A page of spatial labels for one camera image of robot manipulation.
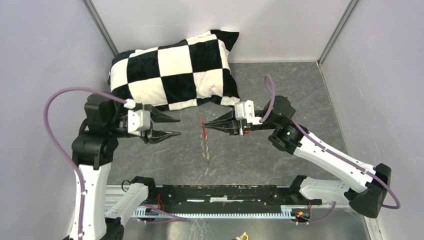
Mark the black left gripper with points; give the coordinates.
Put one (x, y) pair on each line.
(157, 136)

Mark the aluminium corner post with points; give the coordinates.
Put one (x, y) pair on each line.
(337, 31)
(101, 27)

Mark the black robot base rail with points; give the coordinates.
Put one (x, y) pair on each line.
(222, 199)

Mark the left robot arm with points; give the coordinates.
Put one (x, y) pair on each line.
(107, 121)

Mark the aluminium corner post left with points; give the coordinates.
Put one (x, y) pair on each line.
(101, 27)

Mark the black white checkered pillow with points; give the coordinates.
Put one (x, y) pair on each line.
(188, 73)

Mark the aluminium corner post right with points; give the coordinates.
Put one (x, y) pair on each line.
(337, 31)

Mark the grey slotted cable duct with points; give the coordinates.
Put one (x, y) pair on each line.
(285, 213)

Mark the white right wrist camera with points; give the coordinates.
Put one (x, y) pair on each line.
(244, 110)

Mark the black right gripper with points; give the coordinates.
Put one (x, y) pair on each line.
(236, 127)

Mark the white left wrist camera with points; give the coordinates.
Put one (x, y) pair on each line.
(134, 121)

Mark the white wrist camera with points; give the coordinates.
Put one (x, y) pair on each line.
(134, 121)
(244, 110)

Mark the yellow carabiner with keys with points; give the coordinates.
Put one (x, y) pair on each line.
(243, 236)

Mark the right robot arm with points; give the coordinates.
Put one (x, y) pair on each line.
(362, 186)

